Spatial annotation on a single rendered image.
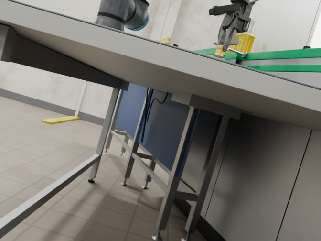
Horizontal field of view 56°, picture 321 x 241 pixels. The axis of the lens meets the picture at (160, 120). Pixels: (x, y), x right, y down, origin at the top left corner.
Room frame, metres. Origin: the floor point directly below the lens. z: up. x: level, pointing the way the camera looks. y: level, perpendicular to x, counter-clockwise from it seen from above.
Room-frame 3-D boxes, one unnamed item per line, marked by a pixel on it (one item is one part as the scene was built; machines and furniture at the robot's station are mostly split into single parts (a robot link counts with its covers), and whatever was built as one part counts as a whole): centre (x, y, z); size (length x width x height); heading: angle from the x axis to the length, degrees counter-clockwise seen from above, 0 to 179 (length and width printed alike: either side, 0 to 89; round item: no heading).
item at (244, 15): (1.21, -0.17, 1.06); 0.09 x 0.08 x 0.12; 111
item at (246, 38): (1.46, -0.28, 0.99); 0.06 x 0.06 x 0.21; 21
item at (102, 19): (1.27, 0.31, 0.88); 0.15 x 0.15 x 0.10
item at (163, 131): (2.17, 0.04, 0.54); 1.59 x 0.18 x 0.43; 21
